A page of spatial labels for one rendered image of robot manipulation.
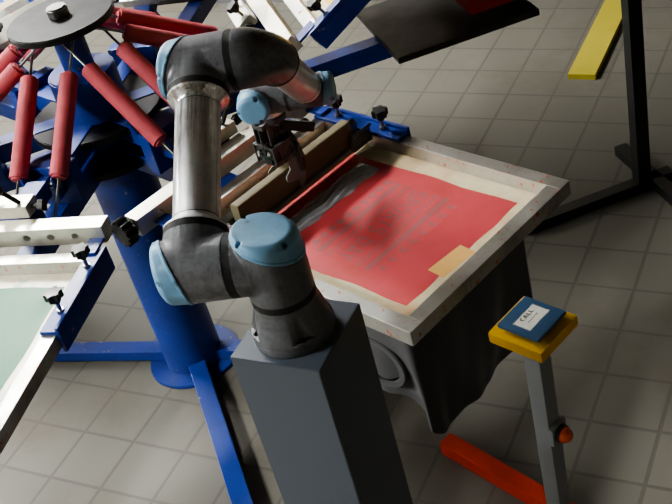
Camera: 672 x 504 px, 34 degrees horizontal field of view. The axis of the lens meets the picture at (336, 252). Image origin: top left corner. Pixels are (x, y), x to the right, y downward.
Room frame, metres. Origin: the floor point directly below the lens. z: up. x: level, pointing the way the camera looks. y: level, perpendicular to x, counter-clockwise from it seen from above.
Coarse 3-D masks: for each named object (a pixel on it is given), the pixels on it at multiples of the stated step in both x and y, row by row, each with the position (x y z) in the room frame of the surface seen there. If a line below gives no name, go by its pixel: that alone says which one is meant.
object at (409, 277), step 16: (288, 208) 2.28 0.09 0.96; (336, 208) 2.22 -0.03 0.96; (320, 224) 2.18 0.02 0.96; (304, 240) 2.13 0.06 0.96; (320, 256) 2.05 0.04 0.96; (416, 256) 1.95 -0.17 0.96; (432, 256) 1.94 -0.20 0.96; (320, 272) 1.99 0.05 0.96; (336, 272) 1.97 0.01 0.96; (352, 272) 1.96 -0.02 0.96; (368, 272) 1.94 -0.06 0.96; (400, 272) 1.91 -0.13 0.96; (416, 272) 1.90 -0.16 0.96; (432, 272) 1.88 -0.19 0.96; (368, 288) 1.89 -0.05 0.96; (384, 288) 1.87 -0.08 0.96; (400, 288) 1.86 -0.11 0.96; (416, 288) 1.84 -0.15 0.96
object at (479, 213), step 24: (336, 168) 2.40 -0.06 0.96; (384, 168) 2.34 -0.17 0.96; (312, 192) 2.32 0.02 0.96; (360, 192) 2.26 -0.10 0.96; (432, 192) 2.18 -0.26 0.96; (456, 192) 2.15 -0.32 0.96; (480, 192) 2.13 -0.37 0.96; (456, 216) 2.06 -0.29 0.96; (480, 216) 2.04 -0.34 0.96; (432, 240) 2.00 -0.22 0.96; (456, 240) 1.97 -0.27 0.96
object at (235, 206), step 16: (336, 128) 2.42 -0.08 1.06; (320, 144) 2.37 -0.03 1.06; (336, 144) 2.40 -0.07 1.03; (320, 160) 2.36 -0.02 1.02; (272, 176) 2.28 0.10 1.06; (256, 192) 2.23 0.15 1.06; (272, 192) 2.25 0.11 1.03; (288, 192) 2.28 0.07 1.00; (240, 208) 2.19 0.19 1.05; (256, 208) 2.22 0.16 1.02
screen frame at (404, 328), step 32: (320, 128) 2.58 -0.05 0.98; (448, 160) 2.26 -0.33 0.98; (480, 160) 2.21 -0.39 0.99; (224, 192) 2.38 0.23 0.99; (544, 192) 2.01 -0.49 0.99; (512, 224) 1.93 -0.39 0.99; (480, 256) 1.85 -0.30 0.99; (320, 288) 1.89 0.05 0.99; (448, 288) 1.77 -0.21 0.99; (384, 320) 1.73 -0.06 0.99; (416, 320) 1.70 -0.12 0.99
